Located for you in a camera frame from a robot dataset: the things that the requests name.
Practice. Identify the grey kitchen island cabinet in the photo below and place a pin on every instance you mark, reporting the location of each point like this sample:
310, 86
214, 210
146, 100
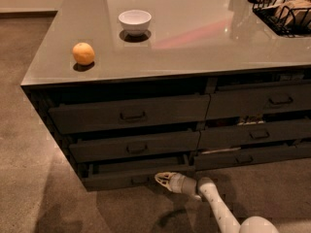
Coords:
191, 47

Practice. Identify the black wire basket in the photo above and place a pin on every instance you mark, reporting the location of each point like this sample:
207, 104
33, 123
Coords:
265, 10

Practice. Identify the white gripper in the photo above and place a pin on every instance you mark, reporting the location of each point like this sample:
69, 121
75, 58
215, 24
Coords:
176, 182

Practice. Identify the orange fruit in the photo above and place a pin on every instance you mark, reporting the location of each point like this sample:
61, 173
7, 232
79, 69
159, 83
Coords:
83, 53

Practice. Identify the white ceramic bowl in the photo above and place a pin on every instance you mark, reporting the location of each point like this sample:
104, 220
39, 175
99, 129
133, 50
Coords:
135, 22

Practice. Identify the grey drawer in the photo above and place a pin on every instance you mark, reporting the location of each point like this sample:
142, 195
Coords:
123, 147
99, 116
238, 135
235, 158
129, 172
260, 101

